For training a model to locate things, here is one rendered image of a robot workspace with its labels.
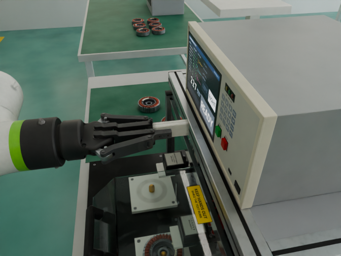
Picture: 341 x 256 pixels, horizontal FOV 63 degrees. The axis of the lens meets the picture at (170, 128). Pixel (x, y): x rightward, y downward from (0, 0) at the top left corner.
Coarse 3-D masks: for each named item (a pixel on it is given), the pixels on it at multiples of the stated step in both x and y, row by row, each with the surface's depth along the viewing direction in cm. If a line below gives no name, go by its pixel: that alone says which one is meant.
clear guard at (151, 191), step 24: (192, 168) 65; (120, 192) 60; (144, 192) 60; (168, 192) 60; (120, 216) 55; (144, 216) 55; (168, 216) 55; (192, 216) 55; (216, 216) 55; (96, 240) 56; (120, 240) 51; (144, 240) 51; (168, 240) 51; (192, 240) 51; (216, 240) 51
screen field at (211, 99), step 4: (204, 84) 64; (204, 88) 64; (208, 88) 62; (204, 92) 65; (208, 92) 62; (208, 96) 62; (212, 96) 59; (208, 100) 62; (212, 100) 60; (212, 104) 60
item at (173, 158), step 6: (168, 156) 89; (174, 156) 89; (180, 156) 89; (162, 162) 93; (168, 162) 87; (174, 162) 87; (180, 162) 87; (186, 162) 91; (162, 168) 91; (168, 168) 86; (174, 168) 87; (180, 168) 87
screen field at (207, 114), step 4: (200, 100) 69; (204, 100) 65; (200, 104) 69; (204, 104) 66; (200, 108) 70; (204, 108) 66; (208, 108) 63; (204, 112) 66; (208, 112) 64; (204, 116) 67; (208, 116) 64; (212, 116) 61; (208, 120) 64; (212, 120) 61; (208, 124) 65; (212, 124) 62; (212, 128) 62; (212, 132) 62
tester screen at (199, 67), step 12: (192, 48) 71; (192, 60) 72; (204, 60) 62; (192, 72) 74; (204, 72) 63; (216, 72) 55; (216, 84) 56; (192, 96) 77; (204, 96) 65; (216, 96) 57; (204, 120) 67
